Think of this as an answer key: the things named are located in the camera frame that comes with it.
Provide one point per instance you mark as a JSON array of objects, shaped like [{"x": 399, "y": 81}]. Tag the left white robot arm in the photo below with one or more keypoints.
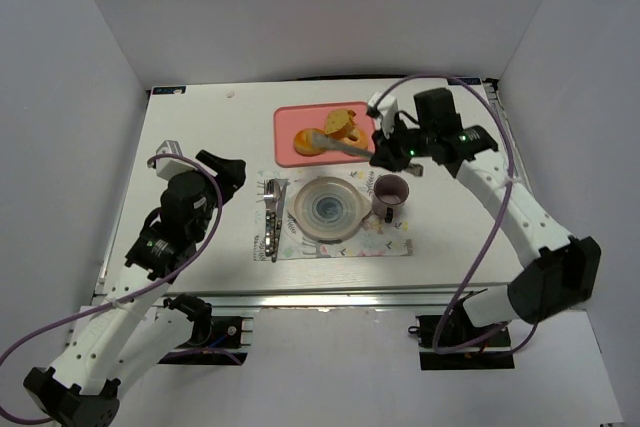
[{"x": 84, "y": 385}]

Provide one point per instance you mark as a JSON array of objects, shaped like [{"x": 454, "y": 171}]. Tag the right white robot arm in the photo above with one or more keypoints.
[{"x": 558, "y": 269}]

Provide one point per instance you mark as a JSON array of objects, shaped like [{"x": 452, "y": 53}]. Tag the pink rectangular tray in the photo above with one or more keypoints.
[{"x": 289, "y": 120}]

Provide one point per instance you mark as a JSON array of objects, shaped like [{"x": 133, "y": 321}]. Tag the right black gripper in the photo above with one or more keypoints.
[{"x": 388, "y": 153}]

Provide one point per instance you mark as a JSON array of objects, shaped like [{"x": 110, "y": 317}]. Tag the glazed donut right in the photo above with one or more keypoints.
[{"x": 357, "y": 138}]

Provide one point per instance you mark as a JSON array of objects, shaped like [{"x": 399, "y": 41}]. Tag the glazed donut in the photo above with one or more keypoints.
[
  {"x": 303, "y": 142},
  {"x": 357, "y": 138}
]

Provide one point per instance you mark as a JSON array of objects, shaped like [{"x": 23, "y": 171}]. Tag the floral placemat cloth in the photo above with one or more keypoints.
[{"x": 372, "y": 238}]

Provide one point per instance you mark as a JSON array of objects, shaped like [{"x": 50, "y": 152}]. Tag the purple mug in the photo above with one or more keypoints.
[{"x": 389, "y": 194}]

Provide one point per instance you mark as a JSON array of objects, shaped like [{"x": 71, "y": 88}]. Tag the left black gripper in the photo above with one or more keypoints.
[{"x": 218, "y": 173}]

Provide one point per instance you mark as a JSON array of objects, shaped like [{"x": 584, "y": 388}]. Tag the silver fork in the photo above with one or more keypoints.
[{"x": 269, "y": 198}]

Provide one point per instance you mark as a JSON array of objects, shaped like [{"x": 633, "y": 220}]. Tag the beige ceramic bowl plate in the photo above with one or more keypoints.
[{"x": 329, "y": 209}]

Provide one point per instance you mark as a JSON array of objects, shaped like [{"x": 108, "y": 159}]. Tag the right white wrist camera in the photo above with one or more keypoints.
[{"x": 382, "y": 107}]

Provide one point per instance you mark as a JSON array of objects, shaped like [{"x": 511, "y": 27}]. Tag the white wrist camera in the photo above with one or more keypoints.
[
  {"x": 168, "y": 167},
  {"x": 382, "y": 107}
]

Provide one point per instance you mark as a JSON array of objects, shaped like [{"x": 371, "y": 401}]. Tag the yellow bread slice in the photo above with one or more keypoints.
[{"x": 339, "y": 123}]

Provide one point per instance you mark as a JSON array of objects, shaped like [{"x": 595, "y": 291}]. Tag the glazed donut left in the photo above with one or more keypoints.
[{"x": 303, "y": 142}]

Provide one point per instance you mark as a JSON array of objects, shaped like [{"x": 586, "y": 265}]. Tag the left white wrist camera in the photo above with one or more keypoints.
[{"x": 168, "y": 167}]

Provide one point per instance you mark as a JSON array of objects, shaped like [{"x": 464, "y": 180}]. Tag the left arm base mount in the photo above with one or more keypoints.
[{"x": 216, "y": 339}]

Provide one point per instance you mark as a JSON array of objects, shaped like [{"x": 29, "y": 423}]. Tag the silver knife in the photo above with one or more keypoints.
[{"x": 280, "y": 204}]

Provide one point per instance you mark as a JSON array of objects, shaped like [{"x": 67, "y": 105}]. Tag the metal tongs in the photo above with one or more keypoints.
[{"x": 345, "y": 147}]

